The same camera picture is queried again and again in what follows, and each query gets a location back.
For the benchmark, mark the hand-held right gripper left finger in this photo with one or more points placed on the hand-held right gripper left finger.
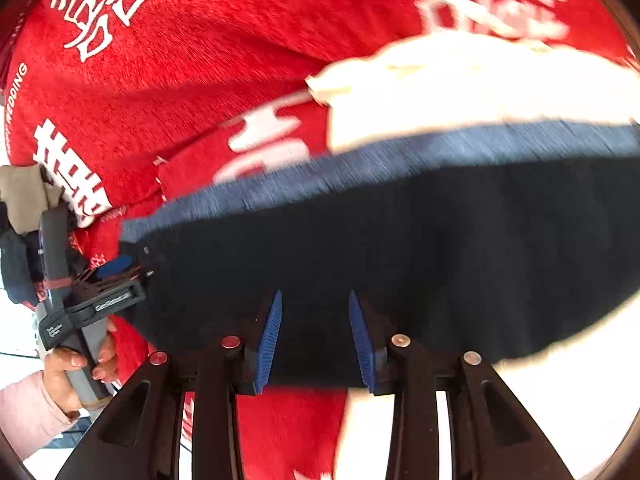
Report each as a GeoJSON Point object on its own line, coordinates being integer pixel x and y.
{"type": "Point", "coordinates": [269, 345]}

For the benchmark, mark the cream white cloth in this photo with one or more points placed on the cream white cloth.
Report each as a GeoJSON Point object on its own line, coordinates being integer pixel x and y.
{"type": "Point", "coordinates": [475, 95]}

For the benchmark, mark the dark pants with patterned waistband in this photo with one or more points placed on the dark pants with patterned waistband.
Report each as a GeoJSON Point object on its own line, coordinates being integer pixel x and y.
{"type": "Point", "coordinates": [375, 250]}

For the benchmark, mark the person's left hand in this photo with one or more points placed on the person's left hand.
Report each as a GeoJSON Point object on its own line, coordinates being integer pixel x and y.
{"type": "Point", "coordinates": [65, 375]}

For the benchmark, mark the red printed blanket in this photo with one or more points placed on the red printed blanket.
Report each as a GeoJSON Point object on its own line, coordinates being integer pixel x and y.
{"type": "Point", "coordinates": [200, 85]}

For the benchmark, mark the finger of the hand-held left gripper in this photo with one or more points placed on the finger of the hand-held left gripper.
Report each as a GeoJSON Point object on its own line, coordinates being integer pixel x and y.
{"type": "Point", "coordinates": [115, 265]}
{"type": "Point", "coordinates": [145, 274]}

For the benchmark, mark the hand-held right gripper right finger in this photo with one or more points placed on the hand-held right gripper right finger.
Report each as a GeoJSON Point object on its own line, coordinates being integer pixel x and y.
{"type": "Point", "coordinates": [362, 347]}

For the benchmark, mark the beige cloth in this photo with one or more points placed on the beige cloth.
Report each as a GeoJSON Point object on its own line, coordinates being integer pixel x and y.
{"type": "Point", "coordinates": [22, 197]}

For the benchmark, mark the dark cloth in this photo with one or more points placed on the dark cloth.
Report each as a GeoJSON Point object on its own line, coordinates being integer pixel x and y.
{"type": "Point", "coordinates": [17, 265]}

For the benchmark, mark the person's left forearm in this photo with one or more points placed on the person's left forearm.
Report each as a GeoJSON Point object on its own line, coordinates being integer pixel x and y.
{"type": "Point", "coordinates": [25, 410]}

